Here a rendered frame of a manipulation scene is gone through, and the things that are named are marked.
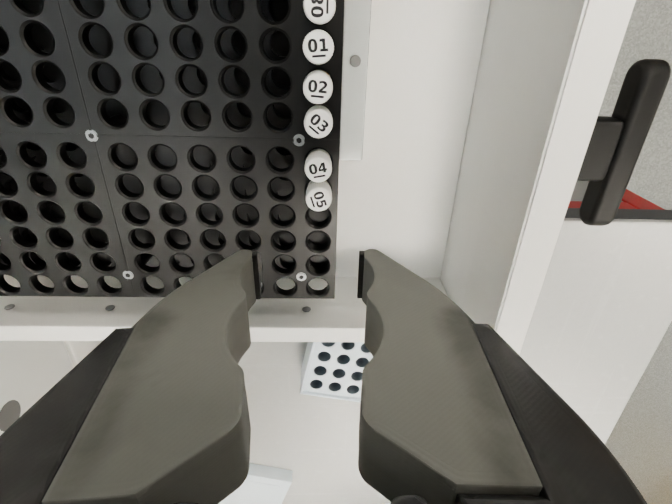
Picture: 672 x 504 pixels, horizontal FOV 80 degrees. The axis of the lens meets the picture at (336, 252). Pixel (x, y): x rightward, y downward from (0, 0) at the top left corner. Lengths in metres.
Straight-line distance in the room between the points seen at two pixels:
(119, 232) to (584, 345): 0.46
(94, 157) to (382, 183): 0.16
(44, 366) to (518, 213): 0.38
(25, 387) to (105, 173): 0.24
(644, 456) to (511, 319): 2.20
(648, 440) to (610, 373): 1.76
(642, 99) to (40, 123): 0.26
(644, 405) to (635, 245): 1.68
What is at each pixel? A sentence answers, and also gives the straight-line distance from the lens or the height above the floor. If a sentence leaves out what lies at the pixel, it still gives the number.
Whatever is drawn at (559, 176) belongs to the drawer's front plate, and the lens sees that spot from 0.19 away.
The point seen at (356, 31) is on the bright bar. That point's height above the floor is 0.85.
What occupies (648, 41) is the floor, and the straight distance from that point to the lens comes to 1.34.
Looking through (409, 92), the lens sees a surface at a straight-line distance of 0.26.
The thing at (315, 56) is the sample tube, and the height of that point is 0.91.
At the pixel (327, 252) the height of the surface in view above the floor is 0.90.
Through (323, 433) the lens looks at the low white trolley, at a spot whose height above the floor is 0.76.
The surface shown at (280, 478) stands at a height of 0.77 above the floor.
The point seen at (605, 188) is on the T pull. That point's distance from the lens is 0.23.
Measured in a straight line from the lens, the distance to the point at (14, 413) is 0.41.
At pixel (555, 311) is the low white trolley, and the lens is 0.47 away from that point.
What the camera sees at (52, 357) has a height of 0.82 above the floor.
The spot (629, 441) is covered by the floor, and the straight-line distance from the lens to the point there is 2.28.
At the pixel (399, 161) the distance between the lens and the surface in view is 0.26.
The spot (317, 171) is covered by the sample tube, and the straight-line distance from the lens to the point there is 0.18.
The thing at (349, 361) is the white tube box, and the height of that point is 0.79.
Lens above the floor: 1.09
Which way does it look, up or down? 61 degrees down
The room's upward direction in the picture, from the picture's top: 177 degrees clockwise
